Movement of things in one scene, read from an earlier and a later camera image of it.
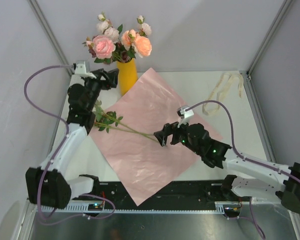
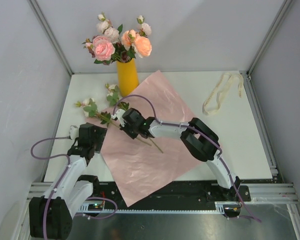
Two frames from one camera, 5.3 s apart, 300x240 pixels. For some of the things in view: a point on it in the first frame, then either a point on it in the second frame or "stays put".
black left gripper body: x=93 y=87 → x=99 y=134
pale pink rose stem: x=146 y=30 stays put
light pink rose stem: x=105 y=26 stays put
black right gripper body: x=179 y=135 → x=131 y=131
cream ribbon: x=220 y=87 stays put
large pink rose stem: x=103 y=47 stays put
